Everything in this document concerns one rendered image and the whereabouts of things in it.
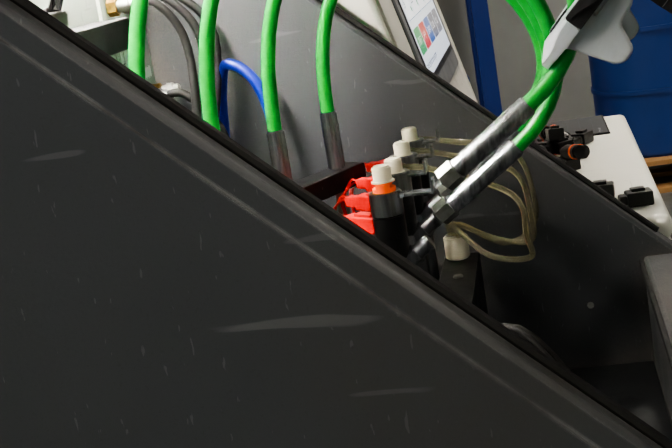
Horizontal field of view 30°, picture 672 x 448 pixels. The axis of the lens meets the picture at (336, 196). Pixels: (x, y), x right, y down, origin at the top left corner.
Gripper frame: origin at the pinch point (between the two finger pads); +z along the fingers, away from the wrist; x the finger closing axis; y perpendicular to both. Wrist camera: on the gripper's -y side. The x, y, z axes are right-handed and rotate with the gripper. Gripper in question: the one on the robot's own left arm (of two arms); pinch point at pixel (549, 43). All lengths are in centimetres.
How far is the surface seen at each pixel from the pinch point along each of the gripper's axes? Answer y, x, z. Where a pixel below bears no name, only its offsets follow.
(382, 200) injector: -4.0, -7.1, 16.8
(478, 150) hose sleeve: 0.2, -4.4, 9.3
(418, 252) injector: 1.0, -7.1, 19.1
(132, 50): -28.4, -6.8, 18.4
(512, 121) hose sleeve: 1.1, -3.4, 6.0
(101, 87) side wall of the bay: -21.9, -37.5, 2.2
